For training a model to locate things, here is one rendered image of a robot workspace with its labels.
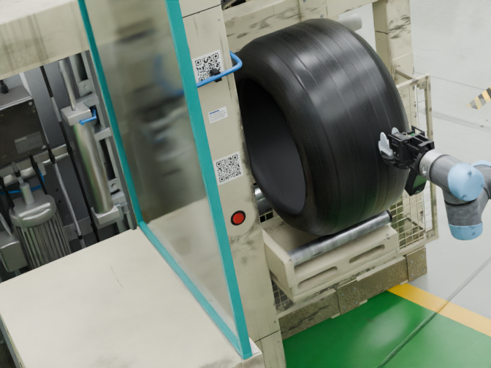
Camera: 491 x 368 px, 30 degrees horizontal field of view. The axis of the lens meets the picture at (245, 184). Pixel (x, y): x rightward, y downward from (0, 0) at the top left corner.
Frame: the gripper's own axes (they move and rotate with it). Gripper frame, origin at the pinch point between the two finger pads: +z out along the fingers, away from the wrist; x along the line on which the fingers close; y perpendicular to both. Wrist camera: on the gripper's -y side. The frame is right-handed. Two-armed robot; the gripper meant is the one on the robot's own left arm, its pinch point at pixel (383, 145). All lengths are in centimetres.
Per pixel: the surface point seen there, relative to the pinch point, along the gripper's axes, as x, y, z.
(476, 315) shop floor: -65, -118, 58
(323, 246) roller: 13.6, -32.0, 16.6
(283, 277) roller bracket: 27.7, -35.0, 15.3
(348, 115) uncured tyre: 6.5, 9.7, 4.0
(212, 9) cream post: 31, 42, 17
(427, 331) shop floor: -45, -118, 62
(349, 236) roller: 5.0, -32.3, 16.4
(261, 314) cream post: 32, -52, 26
